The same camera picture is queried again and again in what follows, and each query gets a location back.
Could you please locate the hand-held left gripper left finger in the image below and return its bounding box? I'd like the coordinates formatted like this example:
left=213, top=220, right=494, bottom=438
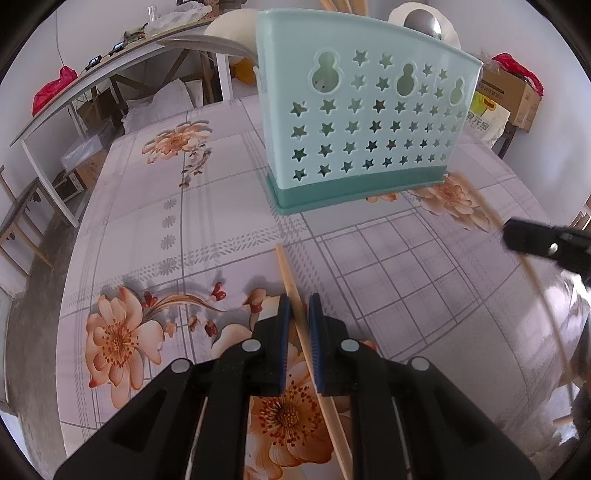
left=54, top=294, right=293, bottom=480

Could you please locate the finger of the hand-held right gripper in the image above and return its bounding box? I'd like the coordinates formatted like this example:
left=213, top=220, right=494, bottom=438
left=502, top=218, right=591, bottom=278

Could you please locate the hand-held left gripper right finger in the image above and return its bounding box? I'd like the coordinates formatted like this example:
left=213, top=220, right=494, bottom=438
left=308, top=293, right=541, bottom=480

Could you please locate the single bamboo chopstick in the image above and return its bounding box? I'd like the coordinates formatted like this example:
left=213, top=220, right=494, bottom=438
left=274, top=244, right=354, bottom=480
left=452, top=171, right=575, bottom=393

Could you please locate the teal star-cut utensil holder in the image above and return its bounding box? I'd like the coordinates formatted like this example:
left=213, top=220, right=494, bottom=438
left=253, top=9, right=485, bottom=217

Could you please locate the white soup spoon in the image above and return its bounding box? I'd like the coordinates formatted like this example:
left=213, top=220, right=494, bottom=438
left=388, top=2, right=462, bottom=49

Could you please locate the metal spoon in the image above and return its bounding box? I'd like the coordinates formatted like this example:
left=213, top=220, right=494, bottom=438
left=403, top=9, right=445, bottom=40

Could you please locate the pile of wooden chopsticks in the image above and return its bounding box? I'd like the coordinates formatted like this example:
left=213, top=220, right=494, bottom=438
left=318, top=0, right=368, bottom=12

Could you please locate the white rice paddle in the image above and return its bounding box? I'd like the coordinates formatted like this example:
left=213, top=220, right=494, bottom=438
left=203, top=9, right=259, bottom=52

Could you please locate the dark wooden stool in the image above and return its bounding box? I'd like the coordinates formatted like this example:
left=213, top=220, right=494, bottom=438
left=492, top=122, right=518, bottom=158

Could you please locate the white and yellow rice bag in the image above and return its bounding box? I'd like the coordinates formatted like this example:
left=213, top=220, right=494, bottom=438
left=464, top=90, right=511, bottom=144

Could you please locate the open cardboard box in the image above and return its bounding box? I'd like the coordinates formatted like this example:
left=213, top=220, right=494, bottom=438
left=478, top=76, right=541, bottom=132

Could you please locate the crumpled red bag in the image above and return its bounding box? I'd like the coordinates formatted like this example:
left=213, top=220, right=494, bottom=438
left=492, top=53, right=546, bottom=97

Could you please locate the printed cardboard box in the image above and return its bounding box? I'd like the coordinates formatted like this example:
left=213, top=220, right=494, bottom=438
left=74, top=148, right=109, bottom=190

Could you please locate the white sack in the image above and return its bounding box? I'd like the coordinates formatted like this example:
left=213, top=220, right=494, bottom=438
left=121, top=78, right=204, bottom=134

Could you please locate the silver metal case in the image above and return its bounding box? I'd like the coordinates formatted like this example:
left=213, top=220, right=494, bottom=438
left=52, top=171, right=88, bottom=201

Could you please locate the yellow plastic bag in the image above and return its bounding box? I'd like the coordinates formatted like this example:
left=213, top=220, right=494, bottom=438
left=233, top=58, right=259, bottom=86

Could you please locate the plastic wrapped grey box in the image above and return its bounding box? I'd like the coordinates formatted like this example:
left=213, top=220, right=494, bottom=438
left=60, top=131, right=114, bottom=171

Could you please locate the white desk with wooden top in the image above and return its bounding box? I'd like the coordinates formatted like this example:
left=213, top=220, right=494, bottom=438
left=9, top=16, right=232, bottom=229

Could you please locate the wooden chair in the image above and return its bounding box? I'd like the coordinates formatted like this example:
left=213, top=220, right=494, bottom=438
left=0, top=166, right=54, bottom=287

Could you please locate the red plastic bag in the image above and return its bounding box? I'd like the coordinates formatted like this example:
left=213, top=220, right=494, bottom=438
left=32, top=66, right=78, bottom=114

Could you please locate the clear plastic bag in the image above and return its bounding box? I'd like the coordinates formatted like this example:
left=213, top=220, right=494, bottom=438
left=145, top=2, right=213, bottom=35

